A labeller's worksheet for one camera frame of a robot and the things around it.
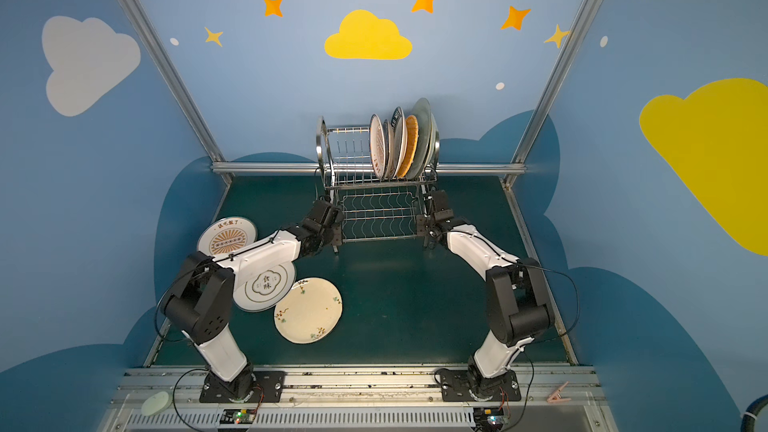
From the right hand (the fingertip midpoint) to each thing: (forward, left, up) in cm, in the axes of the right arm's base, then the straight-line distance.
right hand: (430, 216), depth 94 cm
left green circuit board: (-55, +47, -11) cm, 73 cm away
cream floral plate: (-28, +36, -12) cm, 47 cm away
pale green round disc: (-53, +67, -9) cm, 86 cm away
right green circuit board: (-51, -13, -13) cm, 55 cm away
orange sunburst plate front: (+12, +18, +18) cm, 28 cm away
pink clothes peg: (-46, -31, -12) cm, 57 cm away
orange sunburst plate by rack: (-3, +72, -11) cm, 73 cm away
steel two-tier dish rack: (+9, +19, -9) cm, 23 cm away
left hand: (-6, +29, -2) cm, 29 cm away
